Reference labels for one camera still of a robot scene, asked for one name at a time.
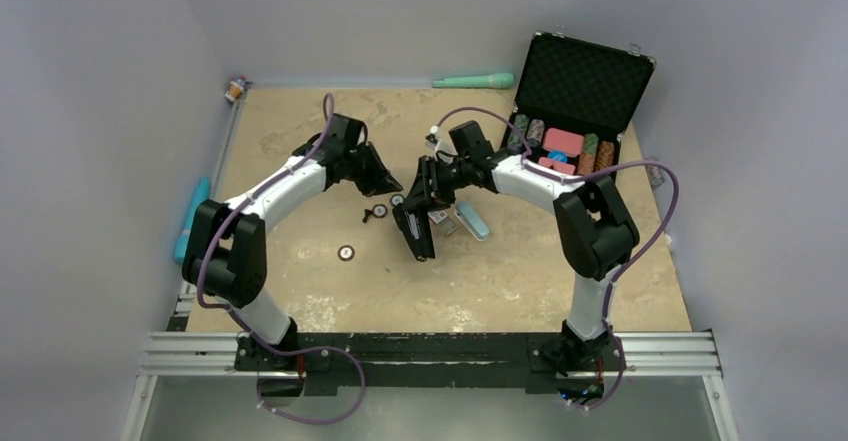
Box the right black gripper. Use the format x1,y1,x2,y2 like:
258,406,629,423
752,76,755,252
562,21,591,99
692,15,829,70
403,155,472,216

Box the black stapler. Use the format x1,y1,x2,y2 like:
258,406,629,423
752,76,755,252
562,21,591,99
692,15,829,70
392,205,436,262

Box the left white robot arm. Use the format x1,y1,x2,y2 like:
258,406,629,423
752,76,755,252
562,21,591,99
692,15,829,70
182,114,402,370

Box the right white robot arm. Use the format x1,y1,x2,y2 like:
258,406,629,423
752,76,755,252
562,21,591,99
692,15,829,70
392,121,640,368

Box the light blue stapler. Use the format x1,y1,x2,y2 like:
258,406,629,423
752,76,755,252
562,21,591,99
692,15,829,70
454,201,491,242

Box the red white staple box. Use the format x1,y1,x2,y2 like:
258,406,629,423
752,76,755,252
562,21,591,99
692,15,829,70
427,210,458,237

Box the blue poker chip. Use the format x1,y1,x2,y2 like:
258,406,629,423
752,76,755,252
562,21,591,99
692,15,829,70
390,193,405,208

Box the brown poker chip middle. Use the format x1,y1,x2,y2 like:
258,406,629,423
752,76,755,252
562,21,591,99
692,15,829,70
371,204,388,219

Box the brown poker chip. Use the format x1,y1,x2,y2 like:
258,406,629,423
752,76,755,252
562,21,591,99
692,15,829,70
337,245,356,262
371,204,388,219

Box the brown poker chip front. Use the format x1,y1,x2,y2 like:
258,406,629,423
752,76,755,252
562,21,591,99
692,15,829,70
337,245,356,262

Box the mint green microphone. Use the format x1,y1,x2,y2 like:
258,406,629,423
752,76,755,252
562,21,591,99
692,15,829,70
431,73,514,90

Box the blue cylindrical tube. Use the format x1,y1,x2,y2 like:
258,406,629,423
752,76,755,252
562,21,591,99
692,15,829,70
173,177,211,266

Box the black poker chip case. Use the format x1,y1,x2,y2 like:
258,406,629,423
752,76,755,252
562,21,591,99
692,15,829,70
509,32,656,165

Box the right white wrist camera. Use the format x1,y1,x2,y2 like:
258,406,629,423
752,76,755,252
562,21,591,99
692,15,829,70
425,125,442,152

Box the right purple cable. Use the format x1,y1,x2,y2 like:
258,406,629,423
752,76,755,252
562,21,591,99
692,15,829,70
433,105,681,360

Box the purple cable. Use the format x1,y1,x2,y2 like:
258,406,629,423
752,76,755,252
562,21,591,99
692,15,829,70
192,92,336,360
433,105,681,360

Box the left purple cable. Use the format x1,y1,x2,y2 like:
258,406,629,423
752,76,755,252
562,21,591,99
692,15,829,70
192,92,336,360

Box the aluminium rail frame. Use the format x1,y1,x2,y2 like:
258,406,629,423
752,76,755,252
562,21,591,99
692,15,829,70
119,332,740,440

